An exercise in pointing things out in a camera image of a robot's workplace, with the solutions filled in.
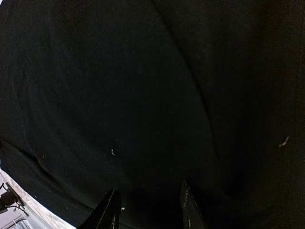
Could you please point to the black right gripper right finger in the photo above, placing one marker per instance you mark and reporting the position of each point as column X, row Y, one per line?
column 192, row 218

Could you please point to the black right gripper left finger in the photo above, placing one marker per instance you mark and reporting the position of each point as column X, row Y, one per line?
column 106, row 215

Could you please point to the black t-shirt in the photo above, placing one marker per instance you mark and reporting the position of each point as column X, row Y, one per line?
column 144, row 96

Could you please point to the aluminium front frame rail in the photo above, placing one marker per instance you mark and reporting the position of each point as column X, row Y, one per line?
column 30, row 214

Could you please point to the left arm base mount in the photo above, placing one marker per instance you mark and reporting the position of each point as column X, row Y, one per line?
column 10, row 199

